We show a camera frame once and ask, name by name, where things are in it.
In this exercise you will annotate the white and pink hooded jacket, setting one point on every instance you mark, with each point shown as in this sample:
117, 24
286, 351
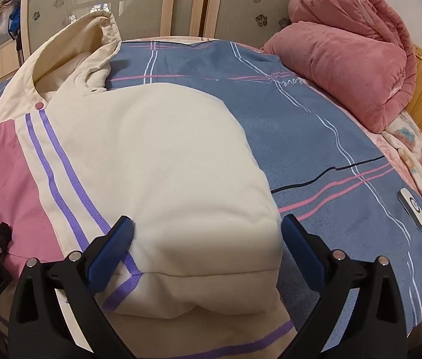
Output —
199, 279

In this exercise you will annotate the white remote device on bed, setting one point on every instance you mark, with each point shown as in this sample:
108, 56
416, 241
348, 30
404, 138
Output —
411, 206

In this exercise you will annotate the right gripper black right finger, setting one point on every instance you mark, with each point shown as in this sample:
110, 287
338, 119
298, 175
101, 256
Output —
377, 325

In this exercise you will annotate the blue striped bed sheet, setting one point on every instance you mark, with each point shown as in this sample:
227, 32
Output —
339, 182

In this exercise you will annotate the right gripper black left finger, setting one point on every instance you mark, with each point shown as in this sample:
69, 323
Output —
37, 326

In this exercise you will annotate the blue garment in wardrobe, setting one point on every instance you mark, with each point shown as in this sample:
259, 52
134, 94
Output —
14, 23

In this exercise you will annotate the pink folded quilt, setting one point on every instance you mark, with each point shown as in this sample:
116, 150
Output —
359, 51

